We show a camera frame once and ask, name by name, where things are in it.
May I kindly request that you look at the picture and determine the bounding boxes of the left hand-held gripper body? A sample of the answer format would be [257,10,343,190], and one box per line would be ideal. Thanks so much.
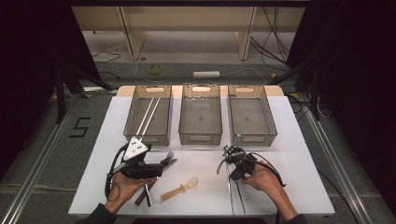
[108,135,164,180]

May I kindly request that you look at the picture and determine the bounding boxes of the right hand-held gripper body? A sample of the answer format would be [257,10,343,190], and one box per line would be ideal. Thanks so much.
[229,149,259,182]

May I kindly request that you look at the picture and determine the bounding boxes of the fork with wooden handle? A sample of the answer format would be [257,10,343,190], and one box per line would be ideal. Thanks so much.
[145,150,176,208]

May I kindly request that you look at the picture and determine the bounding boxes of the smoky transparent plastic bin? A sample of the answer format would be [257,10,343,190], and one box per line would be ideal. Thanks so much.
[178,83,223,147]
[227,84,278,147]
[123,84,174,147]

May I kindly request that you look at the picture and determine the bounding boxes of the amber plastic spoon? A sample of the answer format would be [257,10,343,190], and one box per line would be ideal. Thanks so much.
[160,176,199,203]

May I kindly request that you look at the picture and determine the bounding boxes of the knife with wooden handle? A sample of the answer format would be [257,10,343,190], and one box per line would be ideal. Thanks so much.
[134,158,178,207]

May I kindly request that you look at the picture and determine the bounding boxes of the person's right hand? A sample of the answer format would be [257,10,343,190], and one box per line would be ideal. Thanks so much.
[242,169,290,208]

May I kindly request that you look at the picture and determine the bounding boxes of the person's left hand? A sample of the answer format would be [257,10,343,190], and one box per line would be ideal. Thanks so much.
[105,172,156,214]

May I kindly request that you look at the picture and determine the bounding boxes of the white table cover sheet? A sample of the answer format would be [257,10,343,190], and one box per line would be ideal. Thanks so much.
[67,94,336,217]

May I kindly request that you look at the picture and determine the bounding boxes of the yellow tape roll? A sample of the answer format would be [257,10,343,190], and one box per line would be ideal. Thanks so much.
[147,63,163,76]

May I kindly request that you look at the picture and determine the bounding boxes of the white power strip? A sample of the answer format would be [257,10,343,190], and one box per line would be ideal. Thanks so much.
[192,70,221,79]

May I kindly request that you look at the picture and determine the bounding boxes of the black metal stand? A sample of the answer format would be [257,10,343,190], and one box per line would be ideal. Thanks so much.
[266,55,321,121]
[54,63,112,124]

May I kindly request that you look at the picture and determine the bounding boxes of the black curtain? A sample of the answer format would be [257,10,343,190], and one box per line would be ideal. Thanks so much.
[0,0,101,175]
[286,0,396,213]

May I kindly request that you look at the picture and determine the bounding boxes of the wooden shelf unit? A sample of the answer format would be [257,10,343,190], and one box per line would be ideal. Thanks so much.
[70,5,306,62]

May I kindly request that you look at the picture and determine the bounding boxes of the left hand-held gripper black cable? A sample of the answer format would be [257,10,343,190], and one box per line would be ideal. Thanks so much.
[104,147,125,203]

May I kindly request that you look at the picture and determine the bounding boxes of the short aluminium rail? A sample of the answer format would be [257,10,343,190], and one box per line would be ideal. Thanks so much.
[81,86,119,95]

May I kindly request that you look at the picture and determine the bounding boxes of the tangled floor cables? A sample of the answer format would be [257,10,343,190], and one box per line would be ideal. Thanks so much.
[287,92,332,122]

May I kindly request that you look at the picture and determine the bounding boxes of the white floor cable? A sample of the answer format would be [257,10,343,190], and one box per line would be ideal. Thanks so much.
[134,46,269,86]

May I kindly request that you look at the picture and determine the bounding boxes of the thin black floor cable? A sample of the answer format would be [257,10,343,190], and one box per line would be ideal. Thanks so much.
[91,49,121,64]
[98,71,121,80]

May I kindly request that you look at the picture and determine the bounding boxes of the thick black floor cable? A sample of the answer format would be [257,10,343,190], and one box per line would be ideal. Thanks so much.
[317,168,361,224]

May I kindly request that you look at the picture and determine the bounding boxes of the long aluminium floor rail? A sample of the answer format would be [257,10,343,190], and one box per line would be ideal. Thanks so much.
[298,92,375,224]
[0,92,82,224]

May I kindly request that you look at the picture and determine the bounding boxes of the black cable bundle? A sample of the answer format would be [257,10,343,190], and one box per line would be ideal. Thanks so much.
[249,6,291,73]

